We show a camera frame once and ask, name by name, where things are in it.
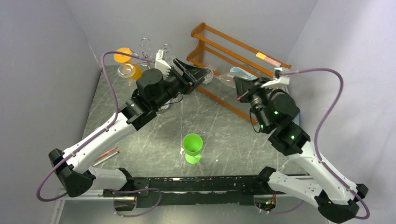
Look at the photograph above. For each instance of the green plastic goblet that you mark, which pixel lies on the green plastic goblet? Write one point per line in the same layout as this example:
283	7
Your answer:
192	145

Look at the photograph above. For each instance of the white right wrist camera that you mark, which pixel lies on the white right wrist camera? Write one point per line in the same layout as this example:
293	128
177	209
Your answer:
279	79

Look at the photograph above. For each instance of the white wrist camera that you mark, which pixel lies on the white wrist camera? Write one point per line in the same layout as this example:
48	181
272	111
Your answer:
161	64
279	79

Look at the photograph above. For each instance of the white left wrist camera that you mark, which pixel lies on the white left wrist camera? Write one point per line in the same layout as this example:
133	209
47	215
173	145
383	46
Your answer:
161	64

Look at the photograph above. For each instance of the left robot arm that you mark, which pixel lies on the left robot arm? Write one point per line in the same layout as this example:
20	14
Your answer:
154	89

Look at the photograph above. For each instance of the yellow pink eraser bar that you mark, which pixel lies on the yellow pink eraser bar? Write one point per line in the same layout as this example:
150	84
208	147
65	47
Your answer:
268	59

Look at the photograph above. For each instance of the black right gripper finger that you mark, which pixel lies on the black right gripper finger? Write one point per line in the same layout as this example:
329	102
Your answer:
244	87
264	81

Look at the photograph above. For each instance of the orange plastic goblet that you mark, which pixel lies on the orange plastic goblet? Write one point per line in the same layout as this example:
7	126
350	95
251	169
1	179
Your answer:
123	59

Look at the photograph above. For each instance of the clear tall wine glass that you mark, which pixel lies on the clear tall wine glass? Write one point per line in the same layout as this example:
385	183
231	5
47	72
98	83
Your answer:
226	78

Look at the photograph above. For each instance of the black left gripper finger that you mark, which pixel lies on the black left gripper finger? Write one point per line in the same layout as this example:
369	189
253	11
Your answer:
194	76
182	65

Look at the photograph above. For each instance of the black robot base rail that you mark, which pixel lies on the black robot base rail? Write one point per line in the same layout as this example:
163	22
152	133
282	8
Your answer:
150	192

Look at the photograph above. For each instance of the blue white blister pack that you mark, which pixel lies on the blue white blister pack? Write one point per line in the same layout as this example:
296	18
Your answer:
239	72

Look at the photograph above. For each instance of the white pen red cap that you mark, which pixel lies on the white pen red cap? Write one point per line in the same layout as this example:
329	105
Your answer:
106	158

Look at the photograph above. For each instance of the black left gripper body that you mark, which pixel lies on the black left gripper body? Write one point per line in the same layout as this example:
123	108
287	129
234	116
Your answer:
177	84

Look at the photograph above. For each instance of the orange wooden shelf rack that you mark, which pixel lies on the orange wooden shelf rack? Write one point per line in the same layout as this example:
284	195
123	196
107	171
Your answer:
221	52

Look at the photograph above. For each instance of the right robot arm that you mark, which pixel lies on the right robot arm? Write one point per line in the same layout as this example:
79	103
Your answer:
336	197

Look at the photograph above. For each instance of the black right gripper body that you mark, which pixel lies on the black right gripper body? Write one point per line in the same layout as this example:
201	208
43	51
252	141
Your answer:
244	91

